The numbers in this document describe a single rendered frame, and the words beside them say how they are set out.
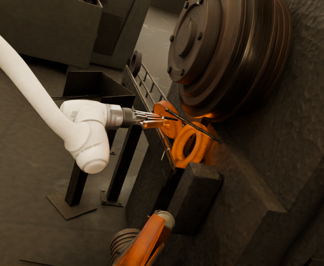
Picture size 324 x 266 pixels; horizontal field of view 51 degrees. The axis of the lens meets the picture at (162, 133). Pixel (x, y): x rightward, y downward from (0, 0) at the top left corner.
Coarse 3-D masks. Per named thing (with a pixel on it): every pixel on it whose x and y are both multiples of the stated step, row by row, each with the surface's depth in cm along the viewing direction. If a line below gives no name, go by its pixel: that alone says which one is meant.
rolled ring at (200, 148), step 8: (184, 128) 127; (192, 128) 123; (184, 136) 127; (200, 136) 116; (176, 144) 128; (184, 144) 129; (200, 144) 114; (176, 152) 126; (192, 152) 116; (200, 152) 114; (176, 160) 123; (184, 160) 118; (192, 160) 115; (200, 160) 116
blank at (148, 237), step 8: (152, 216) 80; (160, 216) 83; (152, 224) 77; (160, 224) 78; (144, 232) 76; (152, 232) 76; (160, 232) 87; (136, 240) 75; (144, 240) 75; (152, 240) 75; (136, 248) 74; (144, 248) 74; (152, 248) 85; (128, 256) 75; (136, 256) 74; (144, 256) 74; (128, 264) 75; (136, 264) 74; (144, 264) 85
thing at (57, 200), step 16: (80, 80) 166; (96, 80) 174; (112, 80) 169; (64, 96) 164; (112, 96) 170; (128, 96) 157; (80, 176) 177; (64, 192) 193; (80, 192) 184; (64, 208) 182; (80, 208) 186; (96, 208) 191
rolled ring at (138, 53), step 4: (136, 52) 216; (140, 52) 215; (132, 56) 224; (136, 56) 214; (140, 56) 213; (132, 60) 225; (136, 60) 212; (140, 60) 212; (132, 64) 226; (136, 64) 212; (140, 64) 213; (132, 68) 226; (136, 68) 213; (132, 72) 215; (136, 72) 214; (136, 76) 217
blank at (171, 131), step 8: (160, 104) 129; (168, 104) 128; (160, 112) 133; (176, 112) 127; (168, 120) 130; (160, 128) 140; (168, 128) 134; (176, 128) 128; (168, 136) 137; (176, 136) 132
